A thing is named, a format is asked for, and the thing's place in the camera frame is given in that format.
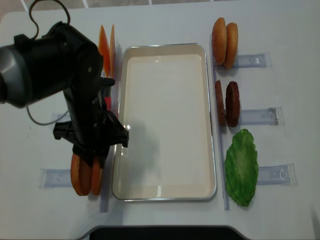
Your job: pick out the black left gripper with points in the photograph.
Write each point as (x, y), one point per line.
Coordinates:
(92, 127)

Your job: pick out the orange bun slice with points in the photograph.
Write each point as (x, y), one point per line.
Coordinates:
(85, 177)
(74, 174)

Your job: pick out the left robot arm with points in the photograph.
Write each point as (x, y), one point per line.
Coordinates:
(63, 60)

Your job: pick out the outer red tomato slice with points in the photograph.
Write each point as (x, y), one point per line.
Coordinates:
(107, 100)

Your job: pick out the inner orange cheese slice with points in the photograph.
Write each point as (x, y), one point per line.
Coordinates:
(112, 51)

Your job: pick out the orange cheese slice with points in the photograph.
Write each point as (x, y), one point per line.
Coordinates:
(112, 51)
(104, 50)

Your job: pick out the outer orange cheese slice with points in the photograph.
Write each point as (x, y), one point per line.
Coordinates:
(104, 50)

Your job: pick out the inner brown meat patty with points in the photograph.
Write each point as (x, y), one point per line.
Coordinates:
(220, 103)

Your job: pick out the brown meat patty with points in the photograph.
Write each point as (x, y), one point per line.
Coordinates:
(220, 103)
(232, 101)

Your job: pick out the outer brown meat patty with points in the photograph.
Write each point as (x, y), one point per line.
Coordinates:
(232, 101)

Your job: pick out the green lettuce leaf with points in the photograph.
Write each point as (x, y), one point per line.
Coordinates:
(241, 168)

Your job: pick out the inner tan bread slice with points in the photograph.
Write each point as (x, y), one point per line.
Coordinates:
(219, 40)

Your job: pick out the tan bread slice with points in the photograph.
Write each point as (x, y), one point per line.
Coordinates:
(219, 40)
(232, 45)

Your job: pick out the outer tan bread slice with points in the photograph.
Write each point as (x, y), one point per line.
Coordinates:
(232, 45)

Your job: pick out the clear holder under patties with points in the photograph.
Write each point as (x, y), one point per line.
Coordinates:
(267, 116)

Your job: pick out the clear holder under bread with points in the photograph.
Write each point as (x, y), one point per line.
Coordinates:
(260, 60)

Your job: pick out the clear holder under lettuce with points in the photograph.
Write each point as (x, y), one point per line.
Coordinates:
(277, 175)

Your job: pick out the clear holder under tomatoes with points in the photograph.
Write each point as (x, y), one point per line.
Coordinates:
(60, 117)

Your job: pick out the clear holder under orange buns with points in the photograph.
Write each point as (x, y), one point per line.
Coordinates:
(54, 178)

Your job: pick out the silver metal tray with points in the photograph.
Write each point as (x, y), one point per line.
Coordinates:
(164, 104)

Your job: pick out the black base at bottom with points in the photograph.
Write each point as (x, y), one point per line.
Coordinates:
(165, 233)

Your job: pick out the clear long rail right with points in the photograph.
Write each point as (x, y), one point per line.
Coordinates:
(221, 157)

